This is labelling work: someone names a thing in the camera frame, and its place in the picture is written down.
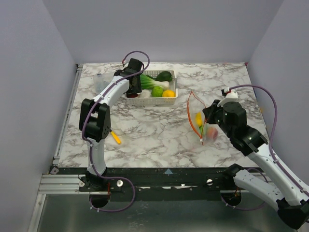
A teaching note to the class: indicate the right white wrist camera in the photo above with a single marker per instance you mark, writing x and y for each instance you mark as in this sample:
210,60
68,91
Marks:
228,96

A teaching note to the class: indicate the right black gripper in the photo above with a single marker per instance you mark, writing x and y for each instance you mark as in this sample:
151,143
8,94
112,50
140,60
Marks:
208,115

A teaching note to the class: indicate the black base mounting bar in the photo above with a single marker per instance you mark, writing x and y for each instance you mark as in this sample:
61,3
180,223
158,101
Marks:
145,184

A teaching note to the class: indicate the toy bok choy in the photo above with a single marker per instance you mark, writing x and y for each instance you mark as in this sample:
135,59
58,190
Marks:
149,83

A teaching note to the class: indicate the white perforated plastic basket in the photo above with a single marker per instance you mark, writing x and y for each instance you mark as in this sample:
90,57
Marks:
156,101

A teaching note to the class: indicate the clear plastic parts box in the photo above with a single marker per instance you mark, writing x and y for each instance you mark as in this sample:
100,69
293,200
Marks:
101,81

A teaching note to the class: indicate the yellow toy corn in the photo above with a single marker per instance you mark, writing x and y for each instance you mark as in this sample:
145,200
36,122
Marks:
198,119

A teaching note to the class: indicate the yellow handled screwdriver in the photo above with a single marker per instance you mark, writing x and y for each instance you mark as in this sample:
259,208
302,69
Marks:
115,137

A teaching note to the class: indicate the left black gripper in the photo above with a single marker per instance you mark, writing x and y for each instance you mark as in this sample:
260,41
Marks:
136,89

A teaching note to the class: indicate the yellow toy lemon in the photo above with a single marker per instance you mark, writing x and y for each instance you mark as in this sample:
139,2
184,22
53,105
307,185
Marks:
168,94

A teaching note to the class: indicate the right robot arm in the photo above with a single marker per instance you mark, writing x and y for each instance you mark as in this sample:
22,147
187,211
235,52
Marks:
287,194

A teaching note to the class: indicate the toy peach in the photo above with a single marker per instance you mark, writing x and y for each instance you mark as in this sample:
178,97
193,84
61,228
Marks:
211,133

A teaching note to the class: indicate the aluminium extrusion rail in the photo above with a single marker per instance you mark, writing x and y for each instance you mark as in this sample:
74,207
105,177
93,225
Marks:
62,145

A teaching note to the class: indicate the light green toy vegetable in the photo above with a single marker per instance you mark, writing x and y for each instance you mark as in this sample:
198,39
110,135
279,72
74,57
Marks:
202,131

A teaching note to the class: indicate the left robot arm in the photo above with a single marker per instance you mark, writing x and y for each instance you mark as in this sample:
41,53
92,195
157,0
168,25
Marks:
95,119

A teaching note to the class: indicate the clear orange zip bag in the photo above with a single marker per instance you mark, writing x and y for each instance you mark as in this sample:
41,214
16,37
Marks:
195,105

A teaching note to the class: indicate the white toy mushroom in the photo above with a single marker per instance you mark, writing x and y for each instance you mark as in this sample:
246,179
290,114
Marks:
145,94

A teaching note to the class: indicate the lime green toy fruit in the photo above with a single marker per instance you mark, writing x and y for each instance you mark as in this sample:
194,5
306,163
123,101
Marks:
157,92

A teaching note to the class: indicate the dark green toy avocado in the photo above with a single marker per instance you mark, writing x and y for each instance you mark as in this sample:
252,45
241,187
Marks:
164,76

